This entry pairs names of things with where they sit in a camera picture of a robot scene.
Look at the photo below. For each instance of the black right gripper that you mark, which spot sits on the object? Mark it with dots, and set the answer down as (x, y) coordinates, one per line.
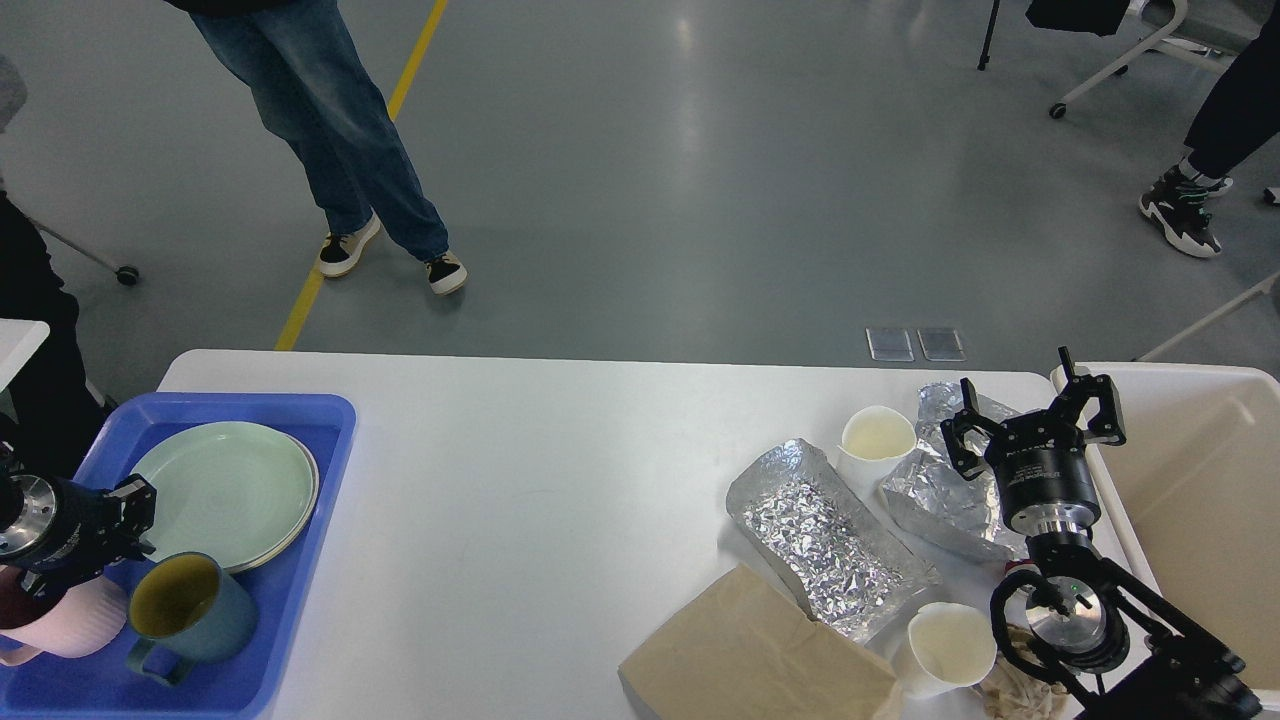
(1043, 481)

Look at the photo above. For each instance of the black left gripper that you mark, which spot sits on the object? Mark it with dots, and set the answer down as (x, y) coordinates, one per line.
(61, 534)

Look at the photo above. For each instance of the dark teal mug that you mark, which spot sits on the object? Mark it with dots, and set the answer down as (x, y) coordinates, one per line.
(187, 611)

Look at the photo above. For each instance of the mint green plate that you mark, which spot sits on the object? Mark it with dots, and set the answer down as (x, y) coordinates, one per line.
(196, 474)

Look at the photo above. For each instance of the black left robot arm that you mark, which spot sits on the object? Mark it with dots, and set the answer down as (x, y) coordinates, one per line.
(8, 470)

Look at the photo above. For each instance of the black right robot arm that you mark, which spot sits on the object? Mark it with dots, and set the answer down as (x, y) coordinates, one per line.
(1074, 618)

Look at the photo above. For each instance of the pink mug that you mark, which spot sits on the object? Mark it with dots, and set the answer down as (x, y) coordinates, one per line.
(73, 624)

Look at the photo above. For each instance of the small crumpled foil sheet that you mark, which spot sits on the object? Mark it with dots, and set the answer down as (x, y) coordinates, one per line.
(926, 496)

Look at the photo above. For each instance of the right floor socket plate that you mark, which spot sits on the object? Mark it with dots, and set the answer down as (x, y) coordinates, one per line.
(941, 344)

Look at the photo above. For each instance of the floor socket plate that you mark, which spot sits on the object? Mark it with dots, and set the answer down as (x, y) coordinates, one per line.
(890, 345)
(941, 344)

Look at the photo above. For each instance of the blue plastic tray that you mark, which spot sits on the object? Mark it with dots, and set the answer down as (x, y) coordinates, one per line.
(100, 686)

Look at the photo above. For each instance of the white plastic bin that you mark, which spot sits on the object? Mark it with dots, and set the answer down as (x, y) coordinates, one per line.
(1198, 482)

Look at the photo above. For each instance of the upper white paper cup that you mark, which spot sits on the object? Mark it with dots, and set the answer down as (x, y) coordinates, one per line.
(874, 442)

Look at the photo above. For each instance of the white paper cup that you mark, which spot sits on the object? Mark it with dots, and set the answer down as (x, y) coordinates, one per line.
(946, 646)
(874, 442)

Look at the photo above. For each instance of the left floor socket plate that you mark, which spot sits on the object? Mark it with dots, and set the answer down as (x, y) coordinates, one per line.
(890, 345)

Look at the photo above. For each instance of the pink plate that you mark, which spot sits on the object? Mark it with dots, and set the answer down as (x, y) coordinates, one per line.
(280, 487)

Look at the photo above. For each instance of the white side table corner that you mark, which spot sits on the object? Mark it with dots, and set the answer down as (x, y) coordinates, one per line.
(20, 339)

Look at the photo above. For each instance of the lower white paper cup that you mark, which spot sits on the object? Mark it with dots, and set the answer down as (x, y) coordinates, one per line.
(946, 646)

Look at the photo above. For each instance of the large crumpled foil sheet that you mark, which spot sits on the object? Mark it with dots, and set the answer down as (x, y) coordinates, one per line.
(845, 567)

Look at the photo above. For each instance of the crumpled beige napkin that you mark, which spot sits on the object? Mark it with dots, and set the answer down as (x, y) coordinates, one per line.
(1008, 693)

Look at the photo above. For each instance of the grey chair leg with caster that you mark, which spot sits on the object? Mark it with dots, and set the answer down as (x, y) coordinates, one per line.
(125, 274)

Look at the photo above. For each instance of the grey table leg at right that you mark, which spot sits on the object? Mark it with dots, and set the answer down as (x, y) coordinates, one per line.
(1265, 288)

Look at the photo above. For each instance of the brown paper bag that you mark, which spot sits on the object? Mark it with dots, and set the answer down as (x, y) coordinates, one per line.
(743, 650)

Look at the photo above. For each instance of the white office chair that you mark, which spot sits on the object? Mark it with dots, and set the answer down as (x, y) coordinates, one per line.
(1205, 36)

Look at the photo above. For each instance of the person in blue jeans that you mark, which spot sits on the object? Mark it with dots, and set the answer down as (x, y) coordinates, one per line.
(312, 91)

